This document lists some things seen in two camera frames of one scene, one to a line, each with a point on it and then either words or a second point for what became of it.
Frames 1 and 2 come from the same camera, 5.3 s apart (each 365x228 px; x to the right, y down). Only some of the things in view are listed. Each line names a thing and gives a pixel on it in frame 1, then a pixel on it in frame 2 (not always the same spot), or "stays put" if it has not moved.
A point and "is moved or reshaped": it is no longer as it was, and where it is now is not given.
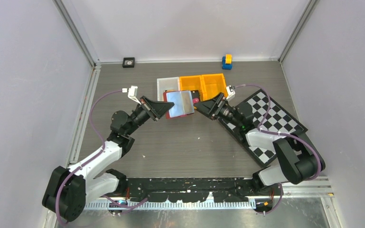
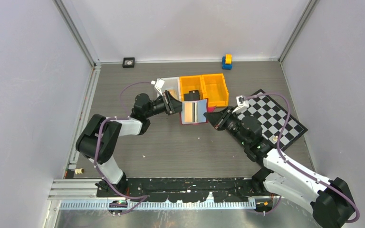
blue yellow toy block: (227, 61) stays put
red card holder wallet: (183, 103) is moved or reshaped
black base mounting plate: (226, 190) stays put
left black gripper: (155, 109) → (171, 106)
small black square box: (129, 62) stays put
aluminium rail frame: (321, 187) stays put
